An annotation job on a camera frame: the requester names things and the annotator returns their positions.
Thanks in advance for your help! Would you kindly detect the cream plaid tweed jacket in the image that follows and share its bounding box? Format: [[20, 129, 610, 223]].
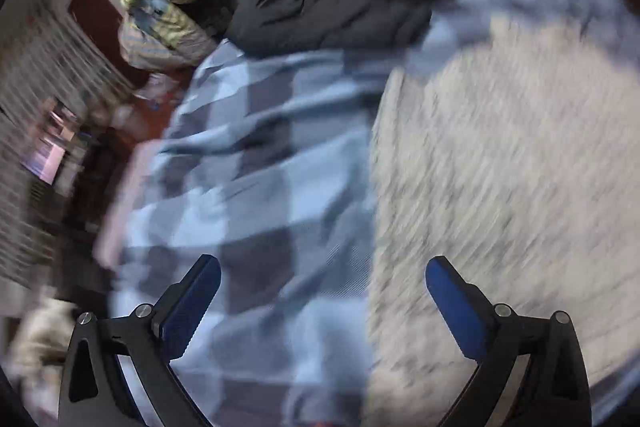
[[363, 17, 639, 426]]

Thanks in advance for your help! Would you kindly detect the blue checkered bed quilt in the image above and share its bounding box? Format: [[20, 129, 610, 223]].
[[110, 0, 639, 426]]

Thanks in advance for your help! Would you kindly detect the plaid curtain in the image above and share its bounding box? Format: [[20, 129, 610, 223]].
[[1, 4, 132, 285]]

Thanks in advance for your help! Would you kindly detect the pile of striped bedding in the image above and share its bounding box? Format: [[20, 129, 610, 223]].
[[118, 0, 236, 72]]

